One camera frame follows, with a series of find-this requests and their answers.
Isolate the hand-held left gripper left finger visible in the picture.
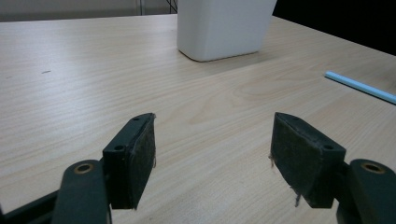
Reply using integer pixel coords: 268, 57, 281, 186
102, 112, 157, 210

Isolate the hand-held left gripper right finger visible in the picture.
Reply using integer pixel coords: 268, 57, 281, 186
268, 112, 347, 209

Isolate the light blue straw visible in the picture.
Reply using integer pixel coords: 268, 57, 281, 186
324, 70, 396, 105

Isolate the white plastic container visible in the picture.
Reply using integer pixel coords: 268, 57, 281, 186
177, 0, 278, 63

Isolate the white metal post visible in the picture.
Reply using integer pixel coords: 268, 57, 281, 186
135, 0, 147, 16

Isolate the black cable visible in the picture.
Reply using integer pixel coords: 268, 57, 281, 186
165, 0, 178, 14

